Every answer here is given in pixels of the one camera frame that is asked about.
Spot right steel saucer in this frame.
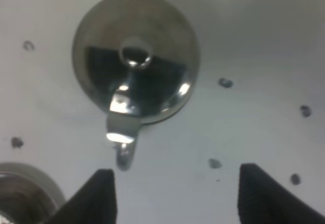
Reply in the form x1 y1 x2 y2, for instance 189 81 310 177
1 162 66 223

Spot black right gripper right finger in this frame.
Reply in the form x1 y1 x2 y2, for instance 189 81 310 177
237 164 324 223

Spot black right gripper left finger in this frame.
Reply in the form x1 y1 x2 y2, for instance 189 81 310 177
46 169 117 224

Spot right stainless steel teacup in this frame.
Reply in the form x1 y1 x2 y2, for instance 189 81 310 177
1 173 57 223

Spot stainless steel teapot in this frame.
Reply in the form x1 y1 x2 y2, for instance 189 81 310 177
72 0 201 171

